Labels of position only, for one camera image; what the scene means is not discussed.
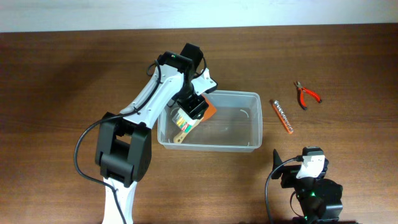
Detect orange socket rail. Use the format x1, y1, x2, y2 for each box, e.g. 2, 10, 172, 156
272, 100, 294, 134

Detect clear plastic container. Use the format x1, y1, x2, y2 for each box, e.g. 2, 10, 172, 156
157, 90, 262, 152

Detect clear case coloured screwdriver bits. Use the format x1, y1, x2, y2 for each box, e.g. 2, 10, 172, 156
172, 108, 201, 133

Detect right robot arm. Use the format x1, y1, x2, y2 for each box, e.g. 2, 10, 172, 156
266, 146, 343, 224

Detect orange scraper wooden handle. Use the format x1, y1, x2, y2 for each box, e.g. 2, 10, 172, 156
173, 95, 216, 144

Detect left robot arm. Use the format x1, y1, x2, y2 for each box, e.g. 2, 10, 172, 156
95, 44, 218, 223

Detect red black pliers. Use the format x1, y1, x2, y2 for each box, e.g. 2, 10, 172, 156
295, 81, 322, 110

